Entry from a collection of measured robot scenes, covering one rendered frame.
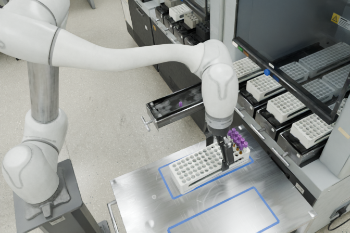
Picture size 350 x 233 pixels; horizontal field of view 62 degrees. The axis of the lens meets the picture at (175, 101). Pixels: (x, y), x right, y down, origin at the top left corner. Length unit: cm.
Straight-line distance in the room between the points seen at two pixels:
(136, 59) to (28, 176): 61
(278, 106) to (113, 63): 80
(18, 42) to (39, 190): 64
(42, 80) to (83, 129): 148
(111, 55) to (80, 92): 209
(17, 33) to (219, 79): 51
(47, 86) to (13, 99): 204
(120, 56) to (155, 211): 57
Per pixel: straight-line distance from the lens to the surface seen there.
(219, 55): 94
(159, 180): 115
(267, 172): 118
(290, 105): 135
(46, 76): 108
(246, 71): 149
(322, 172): 134
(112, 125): 248
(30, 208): 138
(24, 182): 122
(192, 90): 147
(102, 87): 285
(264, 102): 143
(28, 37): 79
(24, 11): 83
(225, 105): 85
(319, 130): 129
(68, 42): 79
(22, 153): 121
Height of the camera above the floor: 181
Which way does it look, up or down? 45 degrees down
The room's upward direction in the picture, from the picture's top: 6 degrees counter-clockwise
